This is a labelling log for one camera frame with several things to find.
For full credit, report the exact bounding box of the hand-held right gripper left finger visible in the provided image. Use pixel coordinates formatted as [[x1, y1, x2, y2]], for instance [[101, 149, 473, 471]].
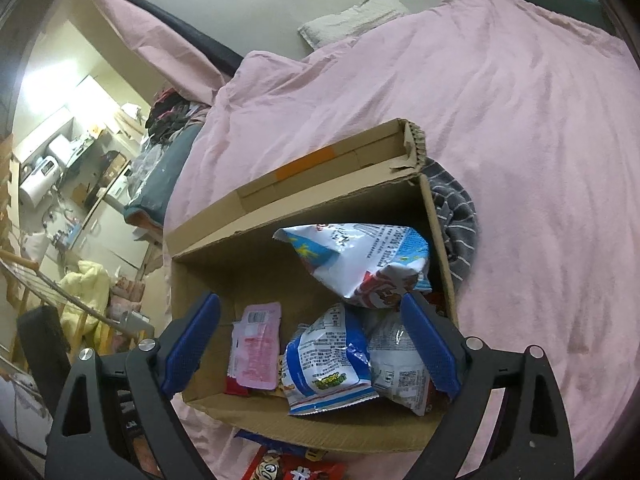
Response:
[[47, 291, 222, 480]]

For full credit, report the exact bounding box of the large white blue snack bag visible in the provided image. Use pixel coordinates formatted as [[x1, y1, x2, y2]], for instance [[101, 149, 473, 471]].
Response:
[[272, 222, 432, 310]]

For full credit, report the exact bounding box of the black headboard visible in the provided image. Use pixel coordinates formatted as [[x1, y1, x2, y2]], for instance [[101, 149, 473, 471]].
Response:
[[80, 0, 246, 78]]

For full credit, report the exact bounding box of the grey striped cloth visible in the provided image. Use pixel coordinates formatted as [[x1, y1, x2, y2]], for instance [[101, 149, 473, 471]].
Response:
[[424, 157, 478, 286]]

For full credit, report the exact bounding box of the brown cardboard box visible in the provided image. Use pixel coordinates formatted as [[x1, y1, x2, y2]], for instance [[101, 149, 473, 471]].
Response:
[[165, 117, 458, 453]]

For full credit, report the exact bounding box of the red cartoon snack bag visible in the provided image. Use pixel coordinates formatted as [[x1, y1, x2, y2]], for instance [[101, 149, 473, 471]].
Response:
[[240, 447, 348, 480]]

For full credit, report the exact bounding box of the thin red snack packet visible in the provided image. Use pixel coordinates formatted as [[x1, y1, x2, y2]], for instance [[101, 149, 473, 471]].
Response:
[[224, 375, 251, 398]]

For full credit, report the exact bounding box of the white blue green-label snack bag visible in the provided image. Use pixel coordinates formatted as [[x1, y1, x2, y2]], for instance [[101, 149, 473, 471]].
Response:
[[284, 302, 381, 416]]

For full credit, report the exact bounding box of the light clothes pile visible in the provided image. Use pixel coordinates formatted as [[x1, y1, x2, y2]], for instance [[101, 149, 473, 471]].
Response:
[[125, 142, 166, 201]]

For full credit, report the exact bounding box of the blue yellow snack bag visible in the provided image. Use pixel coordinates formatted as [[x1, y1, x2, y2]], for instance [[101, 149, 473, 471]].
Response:
[[234, 427, 321, 461]]

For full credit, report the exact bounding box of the dark clothes pile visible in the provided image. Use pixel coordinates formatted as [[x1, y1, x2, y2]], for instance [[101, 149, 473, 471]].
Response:
[[145, 87, 211, 146]]

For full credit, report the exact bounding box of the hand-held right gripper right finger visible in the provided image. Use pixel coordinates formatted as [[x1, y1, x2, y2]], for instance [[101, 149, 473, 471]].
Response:
[[400, 291, 576, 480]]

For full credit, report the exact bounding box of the grey pillow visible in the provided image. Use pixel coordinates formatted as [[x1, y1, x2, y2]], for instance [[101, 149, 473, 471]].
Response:
[[297, 0, 411, 50]]

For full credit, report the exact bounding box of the yellow jacket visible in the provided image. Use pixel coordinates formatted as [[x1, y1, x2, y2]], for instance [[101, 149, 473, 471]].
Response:
[[59, 259, 112, 346]]

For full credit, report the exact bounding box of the white kitchen cabinet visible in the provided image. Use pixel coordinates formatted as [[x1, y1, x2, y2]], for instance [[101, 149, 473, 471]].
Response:
[[75, 195, 166, 281]]

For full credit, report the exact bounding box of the white water heater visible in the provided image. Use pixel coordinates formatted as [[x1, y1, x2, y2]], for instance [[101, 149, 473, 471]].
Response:
[[19, 135, 76, 208]]

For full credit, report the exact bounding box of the pink snack packet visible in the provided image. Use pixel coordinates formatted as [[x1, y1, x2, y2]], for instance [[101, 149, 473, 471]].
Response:
[[227, 301, 283, 392]]

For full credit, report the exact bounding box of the white silver snack packet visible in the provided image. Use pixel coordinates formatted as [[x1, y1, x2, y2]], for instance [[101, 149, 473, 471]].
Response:
[[367, 310, 436, 417]]

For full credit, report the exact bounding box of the pink draped sheet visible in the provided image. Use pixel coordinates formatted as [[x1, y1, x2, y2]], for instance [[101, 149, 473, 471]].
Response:
[[82, 0, 236, 108]]

